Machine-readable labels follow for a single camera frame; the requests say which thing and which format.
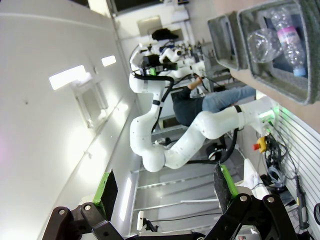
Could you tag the black handheld tool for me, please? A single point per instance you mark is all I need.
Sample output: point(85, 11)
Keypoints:
point(301, 205)

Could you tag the grey fabric basket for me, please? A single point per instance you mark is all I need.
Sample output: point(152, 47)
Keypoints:
point(275, 82)
point(238, 50)

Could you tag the seated person in blue jeans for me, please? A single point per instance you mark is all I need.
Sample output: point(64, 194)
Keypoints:
point(220, 102)

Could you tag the yellow red emergency stop button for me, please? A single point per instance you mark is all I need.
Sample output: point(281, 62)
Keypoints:
point(260, 144)

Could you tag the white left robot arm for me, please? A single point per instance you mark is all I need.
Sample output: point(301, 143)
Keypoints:
point(182, 150)

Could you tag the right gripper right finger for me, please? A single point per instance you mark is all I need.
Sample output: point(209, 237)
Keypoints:
point(247, 220)

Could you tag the clear bottle with pink label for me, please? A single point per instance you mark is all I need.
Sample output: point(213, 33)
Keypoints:
point(292, 50)

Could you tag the bystander in black jacket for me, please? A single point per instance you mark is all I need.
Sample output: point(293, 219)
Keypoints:
point(163, 34)

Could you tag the grey wall panel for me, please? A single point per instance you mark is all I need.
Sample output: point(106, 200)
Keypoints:
point(148, 24)

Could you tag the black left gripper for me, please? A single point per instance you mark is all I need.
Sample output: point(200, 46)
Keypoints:
point(151, 62)

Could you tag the white slotted mounting rail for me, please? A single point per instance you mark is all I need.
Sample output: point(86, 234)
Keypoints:
point(305, 150)

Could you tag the white ceiling vent frame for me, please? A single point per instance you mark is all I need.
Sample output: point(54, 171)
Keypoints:
point(92, 105)

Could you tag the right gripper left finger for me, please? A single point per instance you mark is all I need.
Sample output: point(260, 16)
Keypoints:
point(100, 220)

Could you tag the rectangular ceiling light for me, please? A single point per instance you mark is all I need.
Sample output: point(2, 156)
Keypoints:
point(108, 61)
point(70, 77)

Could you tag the clear plastic container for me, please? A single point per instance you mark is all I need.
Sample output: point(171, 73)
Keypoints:
point(262, 47)

